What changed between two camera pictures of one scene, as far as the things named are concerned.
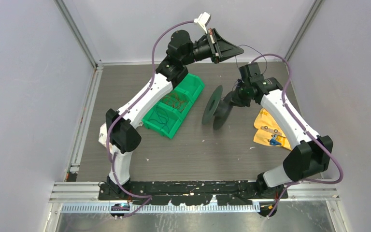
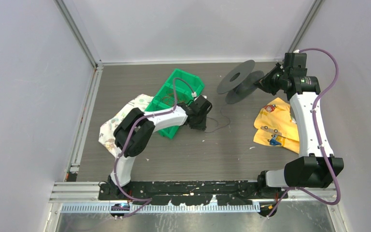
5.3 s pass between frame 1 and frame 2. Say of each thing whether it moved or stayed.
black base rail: stayed
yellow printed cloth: stayed
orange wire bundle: stayed
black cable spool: moved
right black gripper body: moved
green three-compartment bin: stayed
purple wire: moved
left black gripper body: moved
